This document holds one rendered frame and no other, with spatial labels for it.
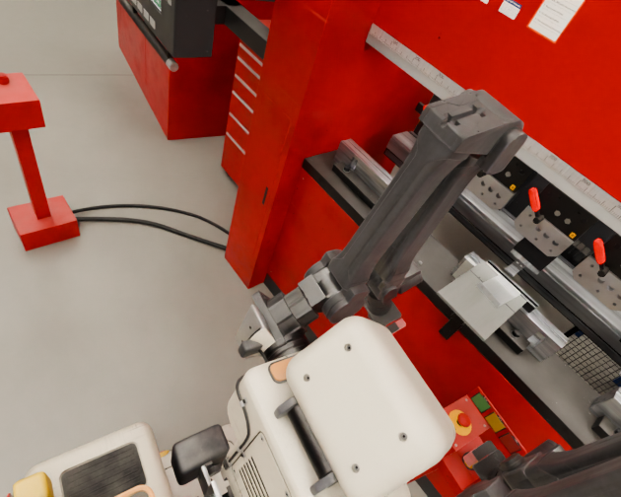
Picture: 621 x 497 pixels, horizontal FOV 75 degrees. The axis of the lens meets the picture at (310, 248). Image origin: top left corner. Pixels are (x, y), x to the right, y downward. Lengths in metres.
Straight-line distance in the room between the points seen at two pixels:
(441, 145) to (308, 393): 0.37
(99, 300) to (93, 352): 0.27
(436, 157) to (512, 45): 0.73
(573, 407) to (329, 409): 1.05
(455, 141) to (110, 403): 1.71
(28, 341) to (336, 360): 1.73
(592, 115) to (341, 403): 0.92
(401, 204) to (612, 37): 0.72
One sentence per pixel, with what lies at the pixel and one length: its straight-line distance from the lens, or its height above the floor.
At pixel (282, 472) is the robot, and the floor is 1.22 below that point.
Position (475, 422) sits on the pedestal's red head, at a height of 0.78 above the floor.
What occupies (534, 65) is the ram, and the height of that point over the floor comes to 1.54.
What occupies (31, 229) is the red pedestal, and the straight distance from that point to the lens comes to 2.36.
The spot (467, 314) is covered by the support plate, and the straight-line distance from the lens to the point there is 1.26.
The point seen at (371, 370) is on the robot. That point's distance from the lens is 0.55.
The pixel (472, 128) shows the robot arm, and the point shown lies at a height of 1.61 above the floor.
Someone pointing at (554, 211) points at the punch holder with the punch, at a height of 1.29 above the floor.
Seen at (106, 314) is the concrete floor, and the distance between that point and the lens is 2.15.
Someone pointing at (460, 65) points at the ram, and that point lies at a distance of 1.34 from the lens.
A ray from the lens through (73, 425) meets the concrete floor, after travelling 1.95.
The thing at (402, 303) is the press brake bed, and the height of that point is 0.72.
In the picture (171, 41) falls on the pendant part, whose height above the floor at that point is 1.28.
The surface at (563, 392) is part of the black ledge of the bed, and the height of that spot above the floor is 0.88.
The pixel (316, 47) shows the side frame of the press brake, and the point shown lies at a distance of 1.41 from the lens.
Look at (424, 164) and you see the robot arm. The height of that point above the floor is 1.55.
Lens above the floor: 1.83
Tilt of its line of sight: 46 degrees down
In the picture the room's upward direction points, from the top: 23 degrees clockwise
